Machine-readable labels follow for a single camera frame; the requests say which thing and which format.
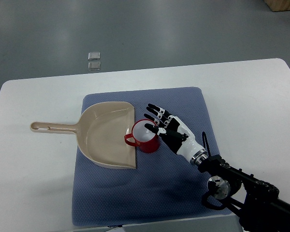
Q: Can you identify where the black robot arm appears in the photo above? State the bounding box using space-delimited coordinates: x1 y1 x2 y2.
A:
195 132 290 232

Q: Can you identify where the beige plastic dustpan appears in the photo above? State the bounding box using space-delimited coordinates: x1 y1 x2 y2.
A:
30 101 137 169

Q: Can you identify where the lower metal floor plate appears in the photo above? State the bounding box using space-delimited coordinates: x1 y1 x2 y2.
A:
88 61 101 71

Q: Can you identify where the wooden box corner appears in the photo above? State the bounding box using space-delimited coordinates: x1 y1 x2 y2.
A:
264 0 290 12

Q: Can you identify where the metal floor plate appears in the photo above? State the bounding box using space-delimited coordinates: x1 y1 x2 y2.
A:
88 51 101 60
88 61 101 71

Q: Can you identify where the red cup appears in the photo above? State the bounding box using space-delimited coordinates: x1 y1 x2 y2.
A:
124 119 160 153

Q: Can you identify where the upper metal floor plate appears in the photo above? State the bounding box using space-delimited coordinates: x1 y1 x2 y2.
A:
88 51 101 60

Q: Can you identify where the blue textured mat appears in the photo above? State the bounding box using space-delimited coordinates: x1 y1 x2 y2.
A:
72 87 230 226

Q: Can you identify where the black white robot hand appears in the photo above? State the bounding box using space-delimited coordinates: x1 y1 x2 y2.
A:
144 103 210 166

